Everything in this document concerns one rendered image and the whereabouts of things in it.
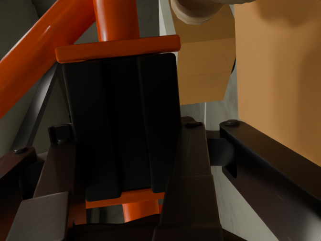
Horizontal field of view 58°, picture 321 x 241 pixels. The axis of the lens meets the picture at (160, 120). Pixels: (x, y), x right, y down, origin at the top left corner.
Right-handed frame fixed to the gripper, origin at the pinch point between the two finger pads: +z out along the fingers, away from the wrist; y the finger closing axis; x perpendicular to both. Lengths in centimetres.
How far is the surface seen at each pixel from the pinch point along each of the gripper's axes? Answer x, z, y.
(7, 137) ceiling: -140, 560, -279
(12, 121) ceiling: -115, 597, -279
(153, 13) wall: 103, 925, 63
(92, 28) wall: 78, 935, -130
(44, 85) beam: -66, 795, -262
